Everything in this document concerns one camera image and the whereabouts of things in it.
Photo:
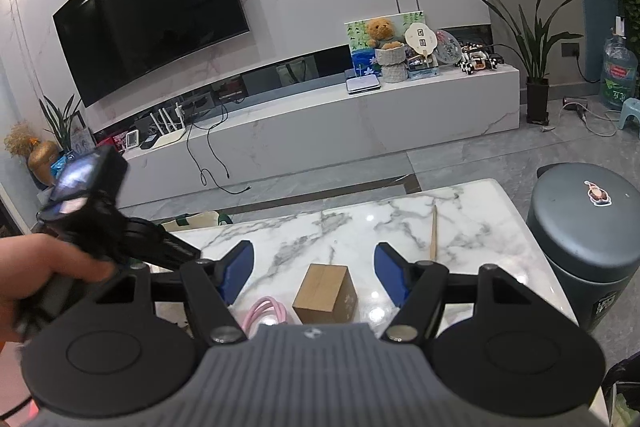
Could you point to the pink rope lanyard keychain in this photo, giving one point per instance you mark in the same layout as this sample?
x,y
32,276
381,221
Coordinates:
x,y
265,311

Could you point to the person's left hand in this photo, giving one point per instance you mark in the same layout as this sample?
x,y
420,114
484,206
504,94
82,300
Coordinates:
x,y
28,262

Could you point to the water jug bottle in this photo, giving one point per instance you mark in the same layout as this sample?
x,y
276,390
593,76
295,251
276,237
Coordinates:
x,y
619,68

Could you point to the grey round stool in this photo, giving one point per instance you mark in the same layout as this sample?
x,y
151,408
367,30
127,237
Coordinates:
x,y
585,218

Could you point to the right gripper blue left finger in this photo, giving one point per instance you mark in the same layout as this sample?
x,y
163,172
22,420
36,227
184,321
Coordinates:
x,y
211,287

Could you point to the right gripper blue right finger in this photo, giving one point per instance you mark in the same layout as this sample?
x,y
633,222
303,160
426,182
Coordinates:
x,y
416,289

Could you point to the gold vase with dried flowers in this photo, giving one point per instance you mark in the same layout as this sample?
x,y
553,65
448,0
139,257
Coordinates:
x,y
39,155

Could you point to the potted green plant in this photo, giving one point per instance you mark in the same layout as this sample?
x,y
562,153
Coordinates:
x,y
533,43

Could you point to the left green leafy plant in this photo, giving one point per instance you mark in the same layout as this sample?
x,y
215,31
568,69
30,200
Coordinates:
x,y
60,120

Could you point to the wooden chopstick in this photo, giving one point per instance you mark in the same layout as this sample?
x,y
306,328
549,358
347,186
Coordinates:
x,y
434,235

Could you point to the brown teddy bear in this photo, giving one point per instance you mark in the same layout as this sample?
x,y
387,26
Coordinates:
x,y
381,34

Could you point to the black wall television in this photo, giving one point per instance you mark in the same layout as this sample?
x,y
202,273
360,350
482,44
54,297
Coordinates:
x,y
109,43

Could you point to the white wifi router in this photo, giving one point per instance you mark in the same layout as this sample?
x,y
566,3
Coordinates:
x,y
170,125

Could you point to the brown cardboard box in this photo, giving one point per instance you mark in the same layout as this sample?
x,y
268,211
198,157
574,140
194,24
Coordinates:
x,y
326,295

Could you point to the green white tote bag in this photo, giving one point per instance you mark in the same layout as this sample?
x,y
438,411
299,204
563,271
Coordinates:
x,y
199,220

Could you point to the small blue plastic stool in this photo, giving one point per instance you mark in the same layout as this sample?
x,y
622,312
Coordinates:
x,y
630,109

